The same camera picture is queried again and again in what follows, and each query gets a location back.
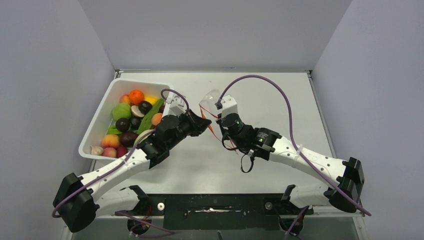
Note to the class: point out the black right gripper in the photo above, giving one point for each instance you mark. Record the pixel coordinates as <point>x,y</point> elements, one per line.
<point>224,132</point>

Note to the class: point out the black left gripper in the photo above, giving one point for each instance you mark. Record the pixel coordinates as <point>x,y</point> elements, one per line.
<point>198,124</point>

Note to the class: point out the clear red-zipper bag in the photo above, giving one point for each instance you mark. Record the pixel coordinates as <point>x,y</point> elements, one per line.
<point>209,110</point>

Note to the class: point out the white green napa cabbage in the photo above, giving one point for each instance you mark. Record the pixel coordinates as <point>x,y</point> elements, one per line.
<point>142,136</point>

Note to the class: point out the dark plum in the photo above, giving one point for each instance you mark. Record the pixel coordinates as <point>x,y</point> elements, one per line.
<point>122,124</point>
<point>135,122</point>
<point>144,107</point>

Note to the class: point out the sliced mushroom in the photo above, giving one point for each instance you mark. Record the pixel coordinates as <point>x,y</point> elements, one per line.
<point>136,112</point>

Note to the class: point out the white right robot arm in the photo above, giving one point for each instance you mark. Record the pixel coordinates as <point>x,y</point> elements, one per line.
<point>341,181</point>

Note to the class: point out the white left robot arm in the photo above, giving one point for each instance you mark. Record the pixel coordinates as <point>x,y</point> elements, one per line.
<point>143,157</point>

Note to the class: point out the dark red fig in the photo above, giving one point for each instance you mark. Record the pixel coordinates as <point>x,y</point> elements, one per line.
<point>161,109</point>

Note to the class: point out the green leafy vegetable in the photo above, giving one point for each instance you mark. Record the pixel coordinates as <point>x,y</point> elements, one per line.
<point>146,122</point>

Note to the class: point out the orange fruit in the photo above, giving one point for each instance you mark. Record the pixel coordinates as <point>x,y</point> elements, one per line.
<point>136,97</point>

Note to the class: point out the red purple onion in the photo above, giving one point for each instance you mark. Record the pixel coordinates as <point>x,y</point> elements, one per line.
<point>121,151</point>

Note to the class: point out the pink peach bottom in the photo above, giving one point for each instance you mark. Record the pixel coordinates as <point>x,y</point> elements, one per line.
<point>109,152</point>

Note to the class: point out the white plastic bin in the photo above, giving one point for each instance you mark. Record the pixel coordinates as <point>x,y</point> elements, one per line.
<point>103,119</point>

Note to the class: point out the garlic bulb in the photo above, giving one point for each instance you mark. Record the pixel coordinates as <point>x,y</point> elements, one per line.
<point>96,150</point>

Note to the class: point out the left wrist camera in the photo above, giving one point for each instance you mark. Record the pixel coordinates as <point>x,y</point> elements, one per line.
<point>176,105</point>

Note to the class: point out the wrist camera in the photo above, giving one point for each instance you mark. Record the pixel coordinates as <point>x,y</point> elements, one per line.
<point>227,105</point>
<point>176,105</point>

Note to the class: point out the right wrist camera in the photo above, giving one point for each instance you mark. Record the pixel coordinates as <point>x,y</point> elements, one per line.
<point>227,105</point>

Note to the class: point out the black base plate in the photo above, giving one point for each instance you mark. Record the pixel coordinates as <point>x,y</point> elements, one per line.
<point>231,221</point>

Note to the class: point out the aluminium frame rail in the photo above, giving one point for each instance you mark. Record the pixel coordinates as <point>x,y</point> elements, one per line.
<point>84,207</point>

